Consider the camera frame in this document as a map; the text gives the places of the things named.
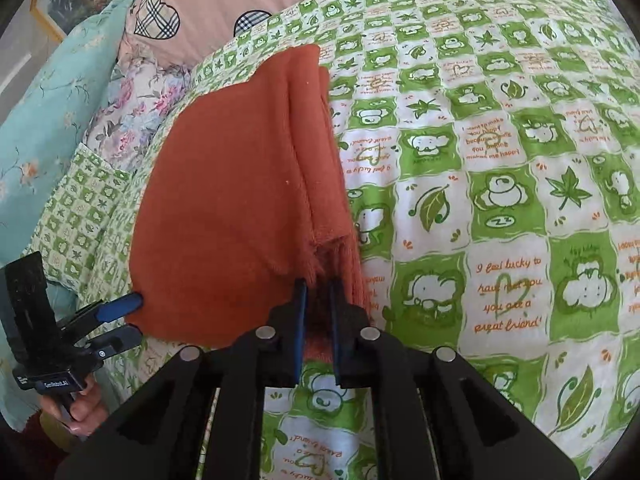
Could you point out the green checkered bed sheet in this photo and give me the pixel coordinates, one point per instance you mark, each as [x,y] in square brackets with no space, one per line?
[500,110]

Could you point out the teal floral quilt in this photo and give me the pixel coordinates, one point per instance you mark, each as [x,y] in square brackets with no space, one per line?
[50,110]

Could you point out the floral pillow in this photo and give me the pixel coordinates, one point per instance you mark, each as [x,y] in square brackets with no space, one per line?
[130,110]

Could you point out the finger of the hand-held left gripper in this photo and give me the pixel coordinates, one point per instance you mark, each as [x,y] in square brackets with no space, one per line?
[120,306]
[122,338]

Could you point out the person's left hand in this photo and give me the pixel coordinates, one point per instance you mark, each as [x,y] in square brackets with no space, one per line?
[87,410]

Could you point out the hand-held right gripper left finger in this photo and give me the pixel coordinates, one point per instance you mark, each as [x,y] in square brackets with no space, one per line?
[300,320]

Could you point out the orange knitted sweater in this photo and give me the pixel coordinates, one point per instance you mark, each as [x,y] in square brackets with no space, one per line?
[225,185]

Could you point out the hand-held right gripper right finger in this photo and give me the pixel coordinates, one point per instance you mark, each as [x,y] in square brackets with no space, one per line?
[336,330]

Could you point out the pink quilt with plaid hearts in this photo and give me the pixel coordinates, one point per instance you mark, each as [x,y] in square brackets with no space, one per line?
[210,5]

